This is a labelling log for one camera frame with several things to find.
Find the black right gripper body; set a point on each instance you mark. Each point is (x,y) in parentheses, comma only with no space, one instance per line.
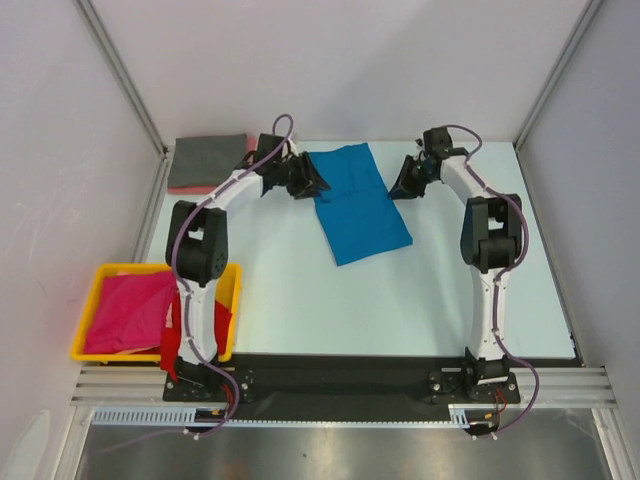
(414,178)

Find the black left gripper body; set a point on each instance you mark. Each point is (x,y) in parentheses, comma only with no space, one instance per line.
(296,175)

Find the blue t-shirt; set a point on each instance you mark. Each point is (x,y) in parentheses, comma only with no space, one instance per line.
(357,216)

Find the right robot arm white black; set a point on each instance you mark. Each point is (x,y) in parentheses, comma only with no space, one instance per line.
(492,243)

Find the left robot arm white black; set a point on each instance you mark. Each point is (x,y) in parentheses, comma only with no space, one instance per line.
(197,251)

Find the folded salmon pink t-shirt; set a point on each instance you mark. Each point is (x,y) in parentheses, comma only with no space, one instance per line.
(185,190)

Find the folded grey t-shirt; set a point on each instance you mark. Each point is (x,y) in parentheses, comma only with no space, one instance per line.
(202,160)

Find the yellow plastic bin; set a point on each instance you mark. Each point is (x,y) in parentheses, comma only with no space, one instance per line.
(103,272)

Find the red t-shirt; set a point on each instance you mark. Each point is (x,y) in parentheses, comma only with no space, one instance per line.
(225,320)

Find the magenta t-shirt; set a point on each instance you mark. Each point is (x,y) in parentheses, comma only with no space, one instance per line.
(131,313)

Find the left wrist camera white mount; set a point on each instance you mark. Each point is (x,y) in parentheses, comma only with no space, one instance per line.
(273,148)

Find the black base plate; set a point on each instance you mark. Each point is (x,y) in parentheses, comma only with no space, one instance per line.
(265,382)

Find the right aluminium frame post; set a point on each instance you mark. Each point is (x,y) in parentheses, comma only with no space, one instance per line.
(560,67)

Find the grey slotted cable duct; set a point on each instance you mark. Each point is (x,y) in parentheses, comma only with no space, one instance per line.
(438,416)

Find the aluminium front rail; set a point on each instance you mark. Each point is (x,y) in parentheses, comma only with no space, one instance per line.
(144,386)

